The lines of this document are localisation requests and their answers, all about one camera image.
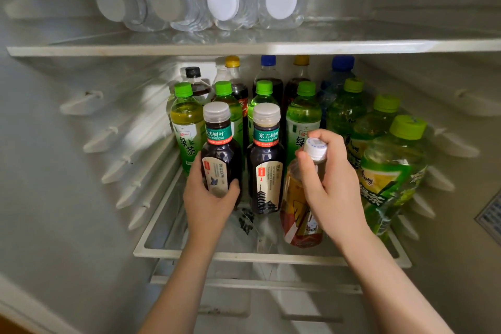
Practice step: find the person's right hand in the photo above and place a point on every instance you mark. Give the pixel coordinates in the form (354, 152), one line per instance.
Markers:
(340, 204)

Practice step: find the person's left hand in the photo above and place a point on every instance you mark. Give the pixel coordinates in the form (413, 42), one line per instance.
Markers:
(207, 216)

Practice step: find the orange energy drink bottle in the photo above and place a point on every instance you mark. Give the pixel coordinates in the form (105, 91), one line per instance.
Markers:
(297, 224)

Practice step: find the green tea bottle lime cap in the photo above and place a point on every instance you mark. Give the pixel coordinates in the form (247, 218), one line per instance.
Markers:
(264, 87)
(372, 126)
(391, 173)

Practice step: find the blue sports drink bottle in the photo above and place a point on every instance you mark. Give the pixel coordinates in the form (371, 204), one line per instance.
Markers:
(343, 63)

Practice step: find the iced tea bottle black cap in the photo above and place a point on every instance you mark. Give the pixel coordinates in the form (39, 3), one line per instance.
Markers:
(193, 72)

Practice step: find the cola bottle yellow cap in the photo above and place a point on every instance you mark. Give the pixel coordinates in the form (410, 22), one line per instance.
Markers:
(232, 61)
(301, 60)

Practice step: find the white refrigerator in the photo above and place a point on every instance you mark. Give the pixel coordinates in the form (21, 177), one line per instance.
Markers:
(58, 189)

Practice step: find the cola bottle blue cap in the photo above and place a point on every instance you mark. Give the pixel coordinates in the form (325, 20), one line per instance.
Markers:
(268, 60)

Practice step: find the clear water bottle white cap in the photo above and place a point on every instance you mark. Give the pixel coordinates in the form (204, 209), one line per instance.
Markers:
(168, 4)
(110, 4)
(281, 0)
(222, 2)

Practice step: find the person's left forearm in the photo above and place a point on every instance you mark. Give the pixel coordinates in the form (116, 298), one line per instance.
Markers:
(176, 294)

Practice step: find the person's right forearm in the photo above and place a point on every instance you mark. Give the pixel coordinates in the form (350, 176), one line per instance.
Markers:
(395, 294)

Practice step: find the glass fridge shelf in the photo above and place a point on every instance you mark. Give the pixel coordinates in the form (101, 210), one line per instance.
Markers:
(274, 46)
(250, 257)

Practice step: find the printed clear plastic bag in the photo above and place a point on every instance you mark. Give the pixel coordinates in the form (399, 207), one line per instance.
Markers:
(246, 224)

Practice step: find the glass crisper cover shelf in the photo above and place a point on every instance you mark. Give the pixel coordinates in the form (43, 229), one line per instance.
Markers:
(274, 286)

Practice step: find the blue instruction sticker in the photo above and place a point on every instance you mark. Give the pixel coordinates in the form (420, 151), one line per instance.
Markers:
(491, 218)

